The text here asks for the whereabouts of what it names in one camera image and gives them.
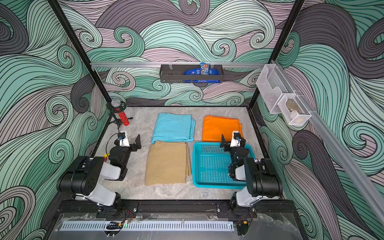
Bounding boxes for orange pants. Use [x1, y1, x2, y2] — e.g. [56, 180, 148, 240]
[202, 115, 244, 142]

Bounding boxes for teal plastic basket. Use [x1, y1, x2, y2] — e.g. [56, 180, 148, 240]
[192, 142, 246, 190]

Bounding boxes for light blue pants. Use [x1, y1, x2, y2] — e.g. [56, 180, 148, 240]
[151, 113, 196, 144]

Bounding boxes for tan pants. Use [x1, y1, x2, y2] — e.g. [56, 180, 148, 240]
[145, 141, 192, 186]

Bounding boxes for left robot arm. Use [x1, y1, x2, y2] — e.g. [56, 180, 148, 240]
[56, 132, 142, 212]

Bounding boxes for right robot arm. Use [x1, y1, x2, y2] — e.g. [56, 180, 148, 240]
[220, 131, 283, 210]

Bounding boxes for black microphone tripod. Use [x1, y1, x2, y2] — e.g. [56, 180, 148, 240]
[107, 102, 133, 132]

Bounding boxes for small clear plastic bin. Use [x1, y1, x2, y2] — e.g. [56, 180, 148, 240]
[278, 94, 311, 127]

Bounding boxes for blue snack package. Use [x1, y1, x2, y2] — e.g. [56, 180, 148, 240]
[184, 68, 220, 83]

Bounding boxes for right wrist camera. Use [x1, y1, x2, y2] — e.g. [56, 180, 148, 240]
[230, 131, 244, 148]

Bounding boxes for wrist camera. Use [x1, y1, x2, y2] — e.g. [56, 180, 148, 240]
[118, 131, 130, 147]
[230, 131, 244, 148]

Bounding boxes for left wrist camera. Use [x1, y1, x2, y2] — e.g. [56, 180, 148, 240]
[118, 131, 130, 147]

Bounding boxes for black frame post right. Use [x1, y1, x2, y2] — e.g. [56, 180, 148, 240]
[248, 0, 306, 108]

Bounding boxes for black frame post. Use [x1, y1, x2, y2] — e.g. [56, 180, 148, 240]
[248, 0, 306, 108]
[47, 0, 112, 103]

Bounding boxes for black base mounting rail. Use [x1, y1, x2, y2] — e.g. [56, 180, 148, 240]
[58, 200, 299, 220]

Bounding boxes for clear plastic wall bin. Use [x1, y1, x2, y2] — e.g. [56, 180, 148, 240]
[256, 64, 294, 114]

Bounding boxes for black wall shelf basket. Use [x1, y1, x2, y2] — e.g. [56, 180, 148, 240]
[160, 63, 224, 84]

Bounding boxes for white slotted cable duct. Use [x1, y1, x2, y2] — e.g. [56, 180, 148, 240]
[58, 221, 235, 232]

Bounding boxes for aluminium rail back wall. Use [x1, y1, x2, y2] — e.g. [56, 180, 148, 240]
[90, 61, 267, 69]

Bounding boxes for aluminium rail wall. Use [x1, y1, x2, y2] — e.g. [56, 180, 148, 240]
[271, 60, 384, 224]
[90, 61, 267, 69]

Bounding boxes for black frame post left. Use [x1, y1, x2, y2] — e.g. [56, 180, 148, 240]
[47, 0, 112, 103]

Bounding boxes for aluminium rail right wall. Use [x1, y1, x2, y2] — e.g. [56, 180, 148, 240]
[271, 60, 384, 224]

